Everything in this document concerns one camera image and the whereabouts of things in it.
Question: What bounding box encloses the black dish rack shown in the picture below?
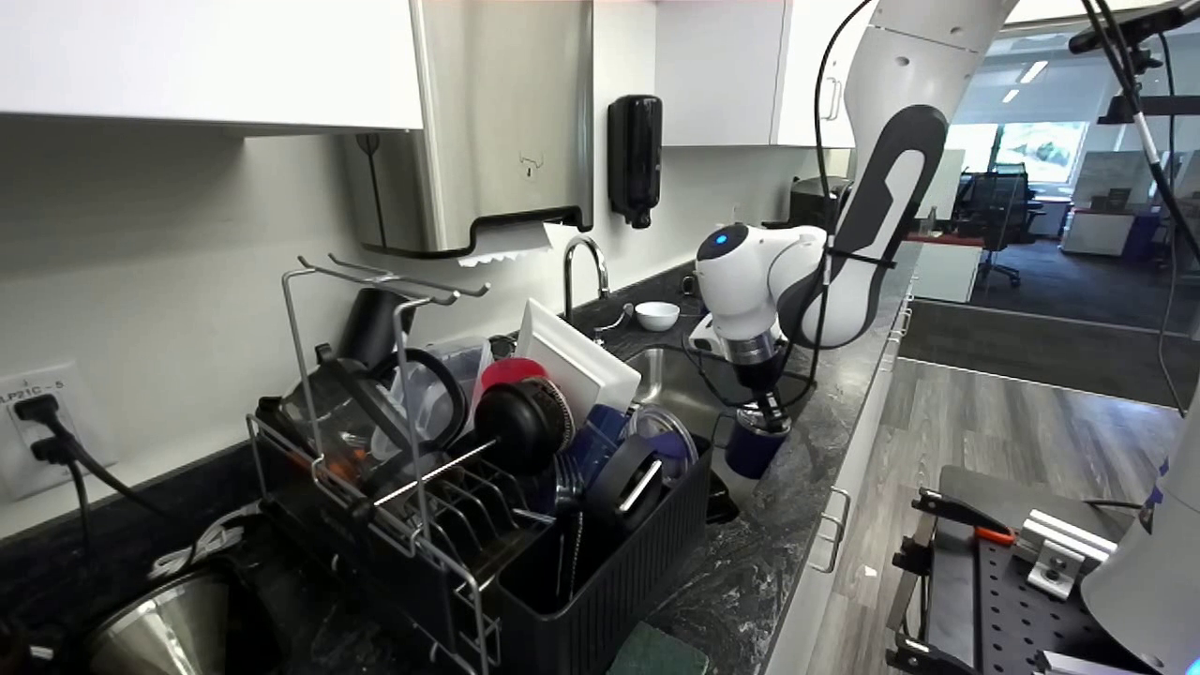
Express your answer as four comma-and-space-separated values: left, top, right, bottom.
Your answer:
243, 251, 742, 675

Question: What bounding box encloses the stainless steel pot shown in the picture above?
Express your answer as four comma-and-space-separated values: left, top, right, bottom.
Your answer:
84, 564, 243, 675

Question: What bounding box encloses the clear glass jug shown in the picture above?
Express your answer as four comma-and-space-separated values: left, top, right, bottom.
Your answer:
627, 346, 704, 488

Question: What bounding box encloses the black hanging mug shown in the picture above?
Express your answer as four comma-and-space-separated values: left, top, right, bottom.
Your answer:
341, 285, 406, 376

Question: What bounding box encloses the narrow white upper cabinet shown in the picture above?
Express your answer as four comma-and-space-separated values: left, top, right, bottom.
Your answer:
654, 0, 866, 153

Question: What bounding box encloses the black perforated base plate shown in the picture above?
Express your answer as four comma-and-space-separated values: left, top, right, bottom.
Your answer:
881, 461, 1133, 675

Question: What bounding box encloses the red round plate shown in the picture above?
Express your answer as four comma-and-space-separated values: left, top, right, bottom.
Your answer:
468, 354, 557, 411

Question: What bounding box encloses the white wall outlet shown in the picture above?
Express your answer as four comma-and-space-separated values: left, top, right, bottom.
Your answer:
0, 360, 126, 506

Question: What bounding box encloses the black coffee machine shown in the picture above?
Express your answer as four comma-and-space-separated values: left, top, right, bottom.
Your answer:
787, 171, 857, 238

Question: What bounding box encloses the black round pan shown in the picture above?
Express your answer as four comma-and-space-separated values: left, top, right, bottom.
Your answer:
476, 376, 582, 475

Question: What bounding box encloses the black power plug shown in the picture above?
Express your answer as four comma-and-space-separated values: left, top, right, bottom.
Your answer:
27, 431, 84, 468
11, 389, 67, 431

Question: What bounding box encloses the stainless steel sink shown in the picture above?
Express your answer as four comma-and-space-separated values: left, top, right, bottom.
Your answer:
619, 343, 822, 506

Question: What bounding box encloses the black wall soap dispenser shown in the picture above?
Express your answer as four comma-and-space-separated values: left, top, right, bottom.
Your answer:
604, 91, 667, 231

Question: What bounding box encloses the blue mug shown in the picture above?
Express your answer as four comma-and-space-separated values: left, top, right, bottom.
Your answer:
553, 403, 639, 506

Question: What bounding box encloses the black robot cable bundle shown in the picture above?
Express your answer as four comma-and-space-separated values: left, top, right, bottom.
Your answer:
689, 0, 909, 419

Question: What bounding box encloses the black camera stand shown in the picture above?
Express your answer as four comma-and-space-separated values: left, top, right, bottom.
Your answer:
1066, 0, 1200, 228

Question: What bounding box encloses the wide white upper cabinet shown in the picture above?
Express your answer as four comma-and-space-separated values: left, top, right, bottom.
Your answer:
0, 0, 433, 135

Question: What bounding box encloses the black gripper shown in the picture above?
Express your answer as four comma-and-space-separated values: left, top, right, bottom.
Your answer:
729, 330, 797, 429

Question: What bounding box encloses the blue metal flask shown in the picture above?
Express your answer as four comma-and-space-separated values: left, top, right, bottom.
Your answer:
726, 403, 797, 488

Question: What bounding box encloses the white background table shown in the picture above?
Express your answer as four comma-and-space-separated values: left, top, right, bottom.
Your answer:
906, 228, 993, 309

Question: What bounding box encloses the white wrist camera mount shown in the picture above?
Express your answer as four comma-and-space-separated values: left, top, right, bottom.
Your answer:
684, 309, 742, 366

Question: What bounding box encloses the black clamp orange handle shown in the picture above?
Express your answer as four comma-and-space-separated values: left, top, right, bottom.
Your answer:
909, 488, 1019, 553

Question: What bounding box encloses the green sponge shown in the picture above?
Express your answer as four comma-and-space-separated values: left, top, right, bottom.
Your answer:
604, 620, 716, 675

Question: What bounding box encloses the aluminium profile bracket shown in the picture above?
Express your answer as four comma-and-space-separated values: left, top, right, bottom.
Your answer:
1018, 506, 1123, 605

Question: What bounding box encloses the small white bowl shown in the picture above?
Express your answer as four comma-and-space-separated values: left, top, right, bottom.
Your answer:
631, 295, 688, 338

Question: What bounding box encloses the white square plate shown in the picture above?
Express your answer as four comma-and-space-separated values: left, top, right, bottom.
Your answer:
511, 294, 647, 425

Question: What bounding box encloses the glass lid black rim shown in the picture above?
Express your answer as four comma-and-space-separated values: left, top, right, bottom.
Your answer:
382, 346, 468, 454

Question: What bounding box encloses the black office chair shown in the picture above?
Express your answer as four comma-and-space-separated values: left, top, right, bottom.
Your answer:
956, 170, 1043, 294

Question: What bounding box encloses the stainless paper towel dispenser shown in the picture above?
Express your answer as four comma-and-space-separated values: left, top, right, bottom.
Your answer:
341, 0, 602, 261

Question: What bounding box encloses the chrome sink faucet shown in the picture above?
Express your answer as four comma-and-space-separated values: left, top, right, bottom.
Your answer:
557, 231, 639, 346

